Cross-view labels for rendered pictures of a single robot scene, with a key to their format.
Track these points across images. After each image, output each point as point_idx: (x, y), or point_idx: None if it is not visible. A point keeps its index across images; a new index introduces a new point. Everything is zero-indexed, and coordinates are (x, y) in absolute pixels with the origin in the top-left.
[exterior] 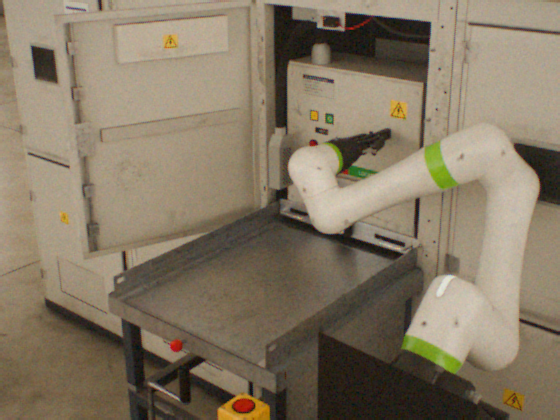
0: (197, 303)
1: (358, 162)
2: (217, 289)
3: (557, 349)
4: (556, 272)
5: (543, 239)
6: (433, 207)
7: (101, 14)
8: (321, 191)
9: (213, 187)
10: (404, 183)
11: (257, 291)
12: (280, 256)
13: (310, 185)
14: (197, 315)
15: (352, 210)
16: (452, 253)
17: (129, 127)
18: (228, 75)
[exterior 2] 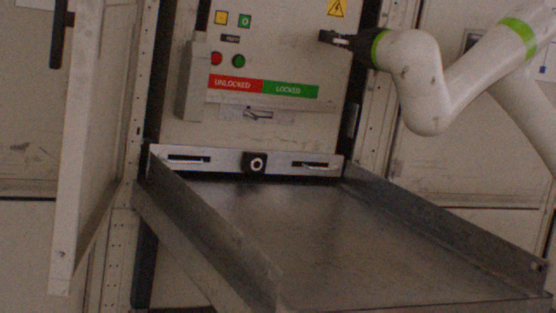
0: (345, 276)
1: (277, 75)
2: (313, 256)
3: (473, 222)
4: (481, 150)
5: (476, 122)
6: (377, 112)
7: None
8: (444, 81)
9: (108, 133)
10: (506, 63)
11: (340, 243)
12: (254, 208)
13: (440, 74)
14: (381, 286)
15: (467, 100)
16: (396, 156)
17: (112, 9)
18: None
